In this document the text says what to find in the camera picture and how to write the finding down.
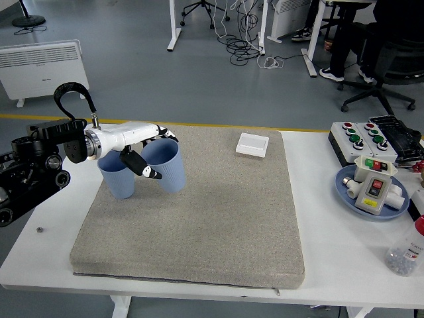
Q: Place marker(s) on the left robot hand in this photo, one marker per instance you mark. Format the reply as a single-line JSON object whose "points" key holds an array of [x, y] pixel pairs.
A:
{"points": [[126, 136]]}

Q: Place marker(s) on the blue ribbed cup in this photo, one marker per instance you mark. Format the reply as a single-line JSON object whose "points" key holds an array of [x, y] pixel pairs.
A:
{"points": [[121, 185], [172, 172]]}

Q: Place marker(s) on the white push-button control box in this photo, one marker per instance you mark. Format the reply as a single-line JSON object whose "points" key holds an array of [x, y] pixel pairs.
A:
{"points": [[346, 145], [386, 154]]}

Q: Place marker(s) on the white panel heater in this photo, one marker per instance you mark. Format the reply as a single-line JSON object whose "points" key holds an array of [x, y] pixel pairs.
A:
{"points": [[288, 16], [36, 73]]}

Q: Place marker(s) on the grey-brown mat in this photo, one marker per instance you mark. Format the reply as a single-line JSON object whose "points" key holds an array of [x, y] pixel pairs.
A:
{"points": [[205, 215]]}

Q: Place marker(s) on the white desk leg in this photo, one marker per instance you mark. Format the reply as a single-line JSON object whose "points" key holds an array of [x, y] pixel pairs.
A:
{"points": [[313, 39], [263, 26], [174, 33]]}

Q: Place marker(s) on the black chair base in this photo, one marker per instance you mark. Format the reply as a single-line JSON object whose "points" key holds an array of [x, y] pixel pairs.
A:
{"points": [[202, 6]]}

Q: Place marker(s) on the black fan stand base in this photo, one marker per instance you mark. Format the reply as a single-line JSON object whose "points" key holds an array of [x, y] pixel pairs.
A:
{"points": [[29, 20]]}

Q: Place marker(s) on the person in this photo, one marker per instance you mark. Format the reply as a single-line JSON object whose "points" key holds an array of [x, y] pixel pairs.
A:
{"points": [[342, 49], [308, 20]]}

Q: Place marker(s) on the brown can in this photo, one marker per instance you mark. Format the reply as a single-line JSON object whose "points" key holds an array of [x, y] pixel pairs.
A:
{"points": [[328, 45]]}

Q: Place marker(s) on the blue plate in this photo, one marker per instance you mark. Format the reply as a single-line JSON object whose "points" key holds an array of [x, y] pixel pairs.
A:
{"points": [[344, 198]]}

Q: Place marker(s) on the white pipe fitting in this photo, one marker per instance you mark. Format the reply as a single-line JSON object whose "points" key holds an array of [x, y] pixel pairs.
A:
{"points": [[351, 190], [395, 197]]}

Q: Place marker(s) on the white table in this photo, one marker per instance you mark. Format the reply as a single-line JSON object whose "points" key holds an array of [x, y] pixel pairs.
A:
{"points": [[331, 248]]}

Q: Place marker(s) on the black tool tray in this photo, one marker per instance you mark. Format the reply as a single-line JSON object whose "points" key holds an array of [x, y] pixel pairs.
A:
{"points": [[402, 139]]}

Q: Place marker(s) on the black office chair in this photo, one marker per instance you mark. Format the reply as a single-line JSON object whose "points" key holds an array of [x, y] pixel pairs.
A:
{"points": [[394, 63]]}

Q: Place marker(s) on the red small part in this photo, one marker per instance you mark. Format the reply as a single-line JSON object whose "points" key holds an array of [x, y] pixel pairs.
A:
{"points": [[419, 166]]}

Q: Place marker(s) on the clear bottle with red cap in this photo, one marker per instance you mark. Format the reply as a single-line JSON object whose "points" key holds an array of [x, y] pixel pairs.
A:
{"points": [[405, 251]]}

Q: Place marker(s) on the white wall switch plate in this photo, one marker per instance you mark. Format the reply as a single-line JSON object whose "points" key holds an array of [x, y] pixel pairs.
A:
{"points": [[252, 145]]}

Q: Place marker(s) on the beige three-button switch box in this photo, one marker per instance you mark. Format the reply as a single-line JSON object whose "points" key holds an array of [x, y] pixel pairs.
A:
{"points": [[361, 165]]}

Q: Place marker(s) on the grey red-black button switch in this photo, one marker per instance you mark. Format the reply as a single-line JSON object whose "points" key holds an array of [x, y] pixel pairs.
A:
{"points": [[372, 198]]}

